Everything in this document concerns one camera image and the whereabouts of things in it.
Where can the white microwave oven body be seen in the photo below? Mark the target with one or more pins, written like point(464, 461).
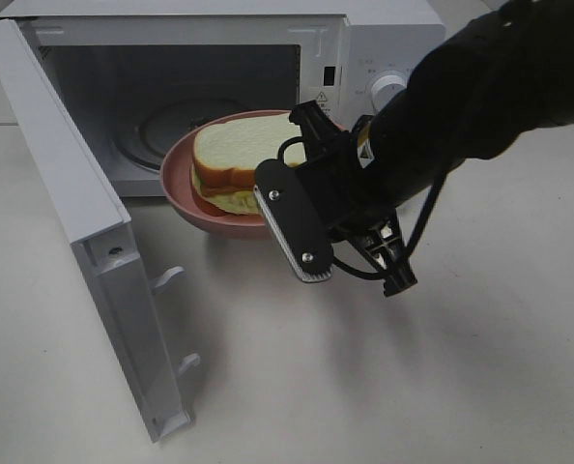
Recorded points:
point(105, 56)

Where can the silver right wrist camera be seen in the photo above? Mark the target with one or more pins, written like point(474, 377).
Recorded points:
point(293, 221)

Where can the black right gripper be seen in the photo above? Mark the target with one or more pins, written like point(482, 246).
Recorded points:
point(332, 180)

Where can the upper white microwave knob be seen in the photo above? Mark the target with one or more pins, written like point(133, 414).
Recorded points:
point(385, 87)

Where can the white microwave door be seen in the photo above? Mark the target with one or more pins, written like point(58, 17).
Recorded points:
point(99, 230)

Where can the sandwich with cheese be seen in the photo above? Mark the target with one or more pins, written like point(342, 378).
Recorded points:
point(225, 156)

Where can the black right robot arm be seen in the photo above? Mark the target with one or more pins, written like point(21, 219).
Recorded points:
point(503, 74)

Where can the pink plate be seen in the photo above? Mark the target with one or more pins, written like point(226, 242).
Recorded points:
point(175, 178)

